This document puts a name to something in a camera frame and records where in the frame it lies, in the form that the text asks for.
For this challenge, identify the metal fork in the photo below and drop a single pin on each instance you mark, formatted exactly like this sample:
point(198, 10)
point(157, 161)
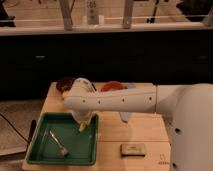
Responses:
point(63, 150)

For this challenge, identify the dark brown bowl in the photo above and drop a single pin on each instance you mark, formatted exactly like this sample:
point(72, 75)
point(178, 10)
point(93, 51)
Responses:
point(64, 84)

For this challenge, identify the blue sponge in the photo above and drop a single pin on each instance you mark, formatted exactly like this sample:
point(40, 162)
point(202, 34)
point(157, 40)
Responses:
point(130, 85)

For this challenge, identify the small dark rectangular block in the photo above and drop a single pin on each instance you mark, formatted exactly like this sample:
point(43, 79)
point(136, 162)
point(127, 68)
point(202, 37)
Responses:
point(132, 150)

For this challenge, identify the yellow banana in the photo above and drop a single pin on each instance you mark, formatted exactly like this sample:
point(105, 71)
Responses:
point(82, 126)

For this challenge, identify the green plastic tray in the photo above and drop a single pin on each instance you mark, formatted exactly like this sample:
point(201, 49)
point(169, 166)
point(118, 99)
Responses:
point(82, 146)

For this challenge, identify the red bowl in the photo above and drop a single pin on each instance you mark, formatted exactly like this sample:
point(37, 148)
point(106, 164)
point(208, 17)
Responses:
point(112, 86)

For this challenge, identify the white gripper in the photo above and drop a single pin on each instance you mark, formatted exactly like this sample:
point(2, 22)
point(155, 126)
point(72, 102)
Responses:
point(82, 117)

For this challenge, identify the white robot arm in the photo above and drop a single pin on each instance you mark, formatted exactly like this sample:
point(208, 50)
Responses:
point(191, 107)

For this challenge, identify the wooden table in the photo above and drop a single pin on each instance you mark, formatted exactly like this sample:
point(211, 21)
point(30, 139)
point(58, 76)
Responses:
point(149, 129)

